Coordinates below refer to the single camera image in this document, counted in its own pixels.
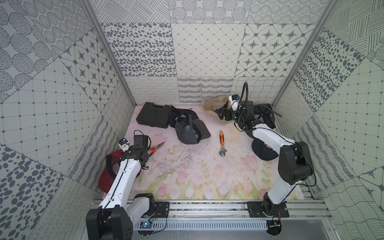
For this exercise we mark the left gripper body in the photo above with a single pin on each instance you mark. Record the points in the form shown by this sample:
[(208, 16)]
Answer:
[(144, 150)]

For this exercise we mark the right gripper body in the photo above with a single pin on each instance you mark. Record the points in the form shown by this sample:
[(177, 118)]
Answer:
[(230, 115)]

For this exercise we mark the beige baseball cap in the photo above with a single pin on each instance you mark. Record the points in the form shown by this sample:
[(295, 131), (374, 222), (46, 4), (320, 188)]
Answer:
[(214, 98)]

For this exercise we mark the dark grey baseball cap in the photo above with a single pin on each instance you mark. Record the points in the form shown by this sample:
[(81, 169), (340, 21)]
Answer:
[(266, 114)]

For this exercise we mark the red baseball cap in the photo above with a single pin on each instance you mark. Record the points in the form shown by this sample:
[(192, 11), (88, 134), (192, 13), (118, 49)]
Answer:
[(110, 171)]

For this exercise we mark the black cap with white logo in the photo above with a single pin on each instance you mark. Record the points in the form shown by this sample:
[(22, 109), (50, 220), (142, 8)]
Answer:
[(177, 113)]

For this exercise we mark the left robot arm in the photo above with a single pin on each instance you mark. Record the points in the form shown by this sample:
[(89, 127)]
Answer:
[(115, 218)]

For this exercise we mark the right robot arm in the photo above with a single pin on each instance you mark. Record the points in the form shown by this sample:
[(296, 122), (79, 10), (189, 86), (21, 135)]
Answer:
[(294, 159)]

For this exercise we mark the black plastic tool case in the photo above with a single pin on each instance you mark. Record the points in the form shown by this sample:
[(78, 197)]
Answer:
[(154, 115)]

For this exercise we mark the orange handled pliers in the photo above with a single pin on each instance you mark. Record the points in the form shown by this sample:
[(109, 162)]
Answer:
[(152, 150)]

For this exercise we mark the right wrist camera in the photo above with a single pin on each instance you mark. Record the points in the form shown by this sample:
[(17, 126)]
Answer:
[(234, 101)]

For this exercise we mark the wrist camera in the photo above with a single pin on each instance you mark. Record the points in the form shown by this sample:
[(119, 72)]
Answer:
[(124, 144), (234, 101)]

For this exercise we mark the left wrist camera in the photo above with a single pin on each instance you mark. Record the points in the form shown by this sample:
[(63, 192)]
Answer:
[(124, 144)]

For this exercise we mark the orange handled adjustable wrench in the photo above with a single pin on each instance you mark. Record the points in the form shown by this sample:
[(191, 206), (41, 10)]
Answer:
[(222, 151)]

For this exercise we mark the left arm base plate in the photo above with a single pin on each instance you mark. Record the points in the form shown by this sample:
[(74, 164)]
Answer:
[(157, 210)]

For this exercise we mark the aluminium front rail frame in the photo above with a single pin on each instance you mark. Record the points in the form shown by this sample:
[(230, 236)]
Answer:
[(228, 220)]

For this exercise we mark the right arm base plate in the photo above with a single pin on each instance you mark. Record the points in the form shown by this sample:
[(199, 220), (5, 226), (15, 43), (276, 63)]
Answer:
[(260, 209)]

